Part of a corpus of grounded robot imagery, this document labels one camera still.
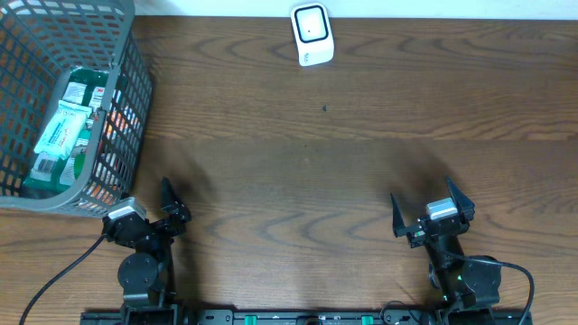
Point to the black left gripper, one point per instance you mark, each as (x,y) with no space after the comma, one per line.
(172,206)

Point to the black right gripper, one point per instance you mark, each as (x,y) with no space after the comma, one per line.
(416,237)

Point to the white toilet wipes pack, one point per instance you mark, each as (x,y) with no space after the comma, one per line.
(62,131)

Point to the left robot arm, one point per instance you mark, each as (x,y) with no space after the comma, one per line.
(147,275)

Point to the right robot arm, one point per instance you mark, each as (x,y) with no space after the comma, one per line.
(466,282)

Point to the white barcode scanner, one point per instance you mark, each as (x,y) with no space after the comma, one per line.
(312,34)

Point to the red snack packet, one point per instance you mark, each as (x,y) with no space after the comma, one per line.
(109,166)

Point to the green 3M flat package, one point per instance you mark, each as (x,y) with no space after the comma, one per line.
(51,175)

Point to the grey plastic mesh basket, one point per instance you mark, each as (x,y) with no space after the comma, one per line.
(42,42)

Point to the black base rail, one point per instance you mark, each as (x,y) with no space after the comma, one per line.
(228,317)

